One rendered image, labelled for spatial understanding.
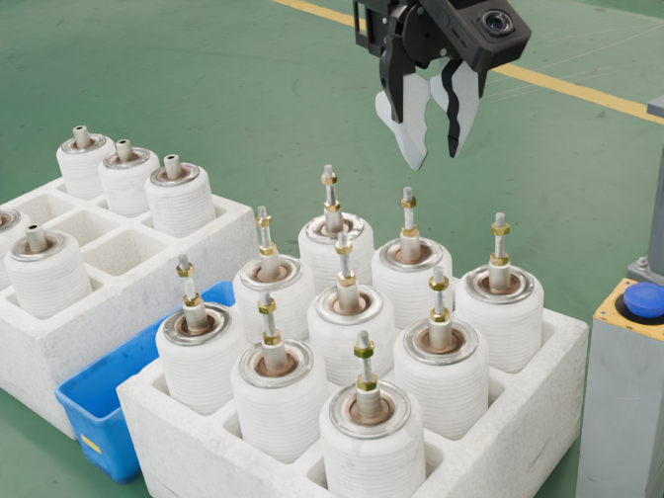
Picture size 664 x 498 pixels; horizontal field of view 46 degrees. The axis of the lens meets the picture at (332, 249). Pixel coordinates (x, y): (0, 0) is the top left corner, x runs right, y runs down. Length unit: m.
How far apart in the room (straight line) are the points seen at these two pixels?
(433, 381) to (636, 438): 0.20
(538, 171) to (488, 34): 1.12
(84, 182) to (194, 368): 0.60
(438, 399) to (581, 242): 0.71
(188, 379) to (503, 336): 0.34
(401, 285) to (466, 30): 0.41
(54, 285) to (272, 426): 0.41
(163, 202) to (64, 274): 0.20
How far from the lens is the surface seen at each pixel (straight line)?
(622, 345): 0.75
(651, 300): 0.75
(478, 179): 1.65
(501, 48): 0.57
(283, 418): 0.78
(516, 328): 0.87
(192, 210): 1.19
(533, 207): 1.55
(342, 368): 0.86
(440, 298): 0.77
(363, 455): 0.71
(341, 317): 0.84
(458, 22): 0.58
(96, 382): 1.10
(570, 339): 0.93
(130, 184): 1.27
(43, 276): 1.08
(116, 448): 1.03
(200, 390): 0.87
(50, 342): 1.07
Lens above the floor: 0.76
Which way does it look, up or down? 32 degrees down
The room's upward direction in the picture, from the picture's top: 6 degrees counter-clockwise
